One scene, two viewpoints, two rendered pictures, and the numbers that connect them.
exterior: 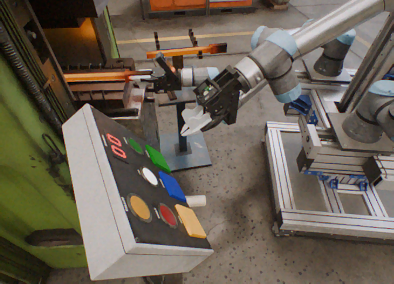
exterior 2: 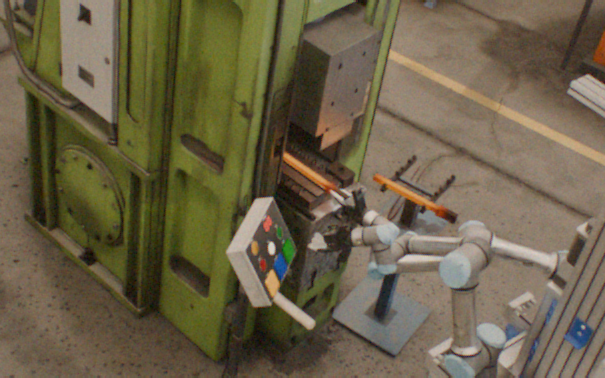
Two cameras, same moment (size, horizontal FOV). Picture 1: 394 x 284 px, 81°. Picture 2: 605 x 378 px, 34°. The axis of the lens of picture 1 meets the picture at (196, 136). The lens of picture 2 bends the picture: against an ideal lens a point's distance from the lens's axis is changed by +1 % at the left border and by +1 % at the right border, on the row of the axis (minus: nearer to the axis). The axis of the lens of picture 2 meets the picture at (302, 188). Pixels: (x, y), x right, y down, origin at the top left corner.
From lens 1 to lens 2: 334 cm
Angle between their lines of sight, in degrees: 28
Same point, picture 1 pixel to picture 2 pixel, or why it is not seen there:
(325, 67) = not seen: hidden behind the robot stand
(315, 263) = not seen: outside the picture
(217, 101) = (330, 238)
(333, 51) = not seen: hidden behind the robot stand
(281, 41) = (380, 231)
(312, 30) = (423, 240)
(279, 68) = (374, 245)
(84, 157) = (252, 218)
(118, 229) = (243, 245)
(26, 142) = (236, 194)
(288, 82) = (379, 258)
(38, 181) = (223, 217)
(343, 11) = (440, 241)
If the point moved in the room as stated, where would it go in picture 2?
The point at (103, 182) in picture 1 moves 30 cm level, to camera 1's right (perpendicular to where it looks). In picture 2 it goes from (250, 230) to (305, 276)
